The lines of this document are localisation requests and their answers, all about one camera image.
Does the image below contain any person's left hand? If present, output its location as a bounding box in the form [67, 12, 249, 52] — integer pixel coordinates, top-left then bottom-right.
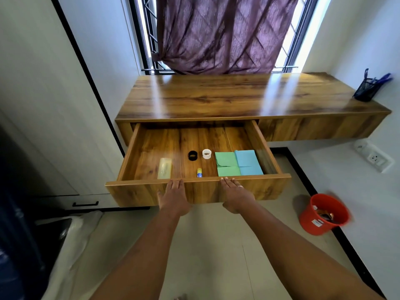
[156, 179, 193, 218]

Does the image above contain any person's right hand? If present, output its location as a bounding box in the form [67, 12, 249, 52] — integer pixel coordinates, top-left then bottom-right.
[220, 177, 256, 215]

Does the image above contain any green sticky note pad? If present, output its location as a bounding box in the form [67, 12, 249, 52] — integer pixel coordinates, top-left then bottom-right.
[217, 166, 242, 177]
[215, 151, 239, 168]

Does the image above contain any light blue sticky note pad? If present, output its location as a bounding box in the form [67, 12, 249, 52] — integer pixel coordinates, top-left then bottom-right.
[239, 165, 264, 176]
[234, 150, 258, 168]

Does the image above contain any clear yellowish bottle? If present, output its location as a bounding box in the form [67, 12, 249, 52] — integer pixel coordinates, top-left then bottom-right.
[157, 157, 173, 180]

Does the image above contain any wooden desk drawer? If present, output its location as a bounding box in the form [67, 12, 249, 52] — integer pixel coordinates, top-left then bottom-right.
[105, 120, 292, 208]
[258, 112, 391, 142]

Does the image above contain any black mesh pen holder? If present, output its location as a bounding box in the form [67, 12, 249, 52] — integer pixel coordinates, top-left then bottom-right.
[353, 78, 383, 102]

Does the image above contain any bunch of blue pens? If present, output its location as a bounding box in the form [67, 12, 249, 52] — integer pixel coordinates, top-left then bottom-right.
[363, 68, 393, 86]

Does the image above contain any person's left forearm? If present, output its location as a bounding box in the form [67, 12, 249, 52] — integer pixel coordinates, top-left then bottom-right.
[89, 209, 185, 300]

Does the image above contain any person's right forearm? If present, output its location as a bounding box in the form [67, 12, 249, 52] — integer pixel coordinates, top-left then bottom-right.
[237, 200, 385, 300]

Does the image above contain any orange waste bin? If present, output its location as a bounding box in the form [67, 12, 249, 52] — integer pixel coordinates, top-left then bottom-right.
[299, 193, 350, 236]

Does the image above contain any pile of wrappers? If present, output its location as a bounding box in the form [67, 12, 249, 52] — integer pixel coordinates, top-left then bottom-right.
[314, 206, 340, 225]

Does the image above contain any black baseboard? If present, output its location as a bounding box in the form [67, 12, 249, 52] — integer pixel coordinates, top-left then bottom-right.
[50, 0, 126, 153]
[270, 147, 387, 299]

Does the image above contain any black chair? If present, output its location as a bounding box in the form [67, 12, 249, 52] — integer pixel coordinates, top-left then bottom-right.
[34, 217, 73, 272]

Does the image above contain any purple patterned curtain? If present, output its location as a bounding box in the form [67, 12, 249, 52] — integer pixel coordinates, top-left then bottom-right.
[153, 0, 300, 75]

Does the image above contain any blue patterned cloth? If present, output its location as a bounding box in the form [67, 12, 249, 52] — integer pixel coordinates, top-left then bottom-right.
[0, 196, 48, 300]

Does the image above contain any white wood grain wardrobe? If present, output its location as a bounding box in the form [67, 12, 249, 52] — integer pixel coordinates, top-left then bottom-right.
[0, 0, 143, 213]

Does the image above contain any white wall socket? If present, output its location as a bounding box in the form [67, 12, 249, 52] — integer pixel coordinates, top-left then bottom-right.
[354, 139, 395, 174]

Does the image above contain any black window frame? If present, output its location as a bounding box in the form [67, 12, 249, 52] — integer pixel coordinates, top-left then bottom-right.
[128, 0, 321, 75]

